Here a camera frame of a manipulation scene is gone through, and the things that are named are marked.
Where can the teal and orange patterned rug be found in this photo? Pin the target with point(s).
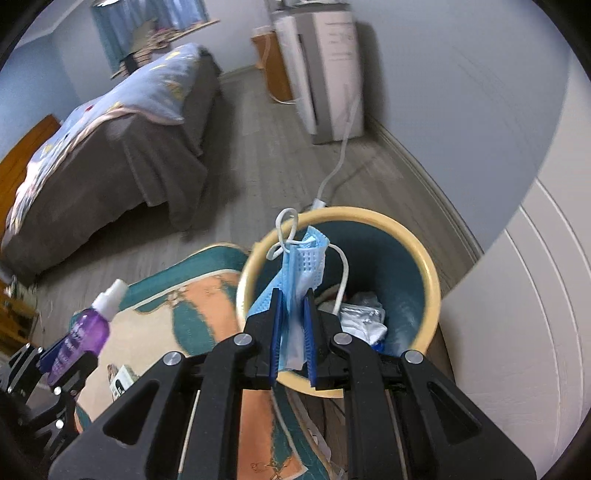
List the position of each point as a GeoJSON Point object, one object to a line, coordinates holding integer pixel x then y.
{"type": "Point", "coordinates": [196, 321]}

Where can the blue face mask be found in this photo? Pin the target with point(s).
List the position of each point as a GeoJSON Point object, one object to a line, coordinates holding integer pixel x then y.
{"type": "Point", "coordinates": [300, 263]}

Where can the wooden low shelf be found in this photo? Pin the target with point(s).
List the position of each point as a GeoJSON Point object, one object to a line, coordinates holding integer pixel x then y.
{"type": "Point", "coordinates": [16, 314]}

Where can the white power plug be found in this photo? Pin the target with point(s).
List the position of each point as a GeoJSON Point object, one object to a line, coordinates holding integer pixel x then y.
{"type": "Point", "coordinates": [319, 203]}

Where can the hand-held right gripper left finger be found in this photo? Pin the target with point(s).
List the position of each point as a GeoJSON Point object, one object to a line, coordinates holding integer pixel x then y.
{"type": "Point", "coordinates": [276, 332]}

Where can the wooden cabinet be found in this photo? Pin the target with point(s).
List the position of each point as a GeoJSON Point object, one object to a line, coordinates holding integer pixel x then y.
{"type": "Point", "coordinates": [277, 69]}

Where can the white panelled door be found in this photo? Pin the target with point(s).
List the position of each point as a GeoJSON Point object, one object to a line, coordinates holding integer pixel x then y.
{"type": "Point", "coordinates": [531, 323]}

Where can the purple spray bottle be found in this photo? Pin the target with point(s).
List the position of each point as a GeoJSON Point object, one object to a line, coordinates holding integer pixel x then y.
{"type": "Point", "coordinates": [85, 330]}

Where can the light blue printed blanket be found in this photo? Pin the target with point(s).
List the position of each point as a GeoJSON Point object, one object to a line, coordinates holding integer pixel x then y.
{"type": "Point", "coordinates": [138, 87]}

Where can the trash wrappers inside bin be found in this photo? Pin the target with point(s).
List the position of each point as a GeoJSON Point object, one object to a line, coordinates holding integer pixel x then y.
{"type": "Point", "coordinates": [364, 307]}

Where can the white floor appliance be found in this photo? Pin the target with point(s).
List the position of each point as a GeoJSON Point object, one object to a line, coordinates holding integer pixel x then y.
{"type": "Point", "coordinates": [328, 69]}

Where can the teal bin with yellow rim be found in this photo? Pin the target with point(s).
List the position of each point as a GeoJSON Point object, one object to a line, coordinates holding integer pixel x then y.
{"type": "Point", "coordinates": [397, 258]}

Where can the wooden slatted crate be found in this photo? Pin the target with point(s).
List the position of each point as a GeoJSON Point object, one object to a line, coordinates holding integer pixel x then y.
{"type": "Point", "coordinates": [147, 46]}

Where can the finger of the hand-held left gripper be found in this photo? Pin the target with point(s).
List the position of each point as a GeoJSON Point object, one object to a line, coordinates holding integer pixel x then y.
{"type": "Point", "coordinates": [46, 360]}
{"type": "Point", "coordinates": [76, 376]}

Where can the small white and black box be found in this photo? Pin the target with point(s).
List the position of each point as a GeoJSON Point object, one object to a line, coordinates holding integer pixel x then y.
{"type": "Point", "coordinates": [122, 381]}

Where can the bed with brown cover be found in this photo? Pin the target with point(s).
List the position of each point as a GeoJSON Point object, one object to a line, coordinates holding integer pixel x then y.
{"type": "Point", "coordinates": [115, 175]}

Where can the clear plastic wrapper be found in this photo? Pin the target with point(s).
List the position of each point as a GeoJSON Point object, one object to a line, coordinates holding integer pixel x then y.
{"type": "Point", "coordinates": [318, 452]}

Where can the blue curtain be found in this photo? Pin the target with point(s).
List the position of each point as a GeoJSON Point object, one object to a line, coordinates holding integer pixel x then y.
{"type": "Point", "coordinates": [138, 14]}

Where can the wooden headboard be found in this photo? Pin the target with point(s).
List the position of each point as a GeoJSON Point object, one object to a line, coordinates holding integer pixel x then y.
{"type": "Point", "coordinates": [18, 170]}

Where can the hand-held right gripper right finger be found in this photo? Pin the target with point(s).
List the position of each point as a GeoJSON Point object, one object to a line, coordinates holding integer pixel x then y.
{"type": "Point", "coordinates": [310, 337]}

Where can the wooden windowsill shelf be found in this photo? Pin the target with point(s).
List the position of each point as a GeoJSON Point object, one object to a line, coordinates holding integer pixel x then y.
{"type": "Point", "coordinates": [203, 24]}

